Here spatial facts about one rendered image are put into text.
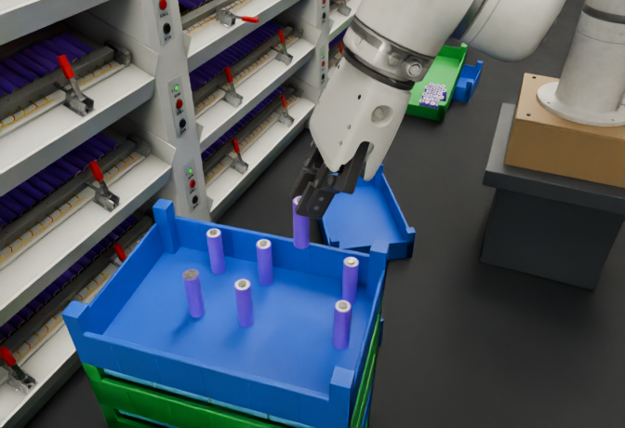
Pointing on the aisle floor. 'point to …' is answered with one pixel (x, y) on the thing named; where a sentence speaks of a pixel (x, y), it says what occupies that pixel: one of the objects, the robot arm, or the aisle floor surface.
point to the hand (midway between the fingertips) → (312, 193)
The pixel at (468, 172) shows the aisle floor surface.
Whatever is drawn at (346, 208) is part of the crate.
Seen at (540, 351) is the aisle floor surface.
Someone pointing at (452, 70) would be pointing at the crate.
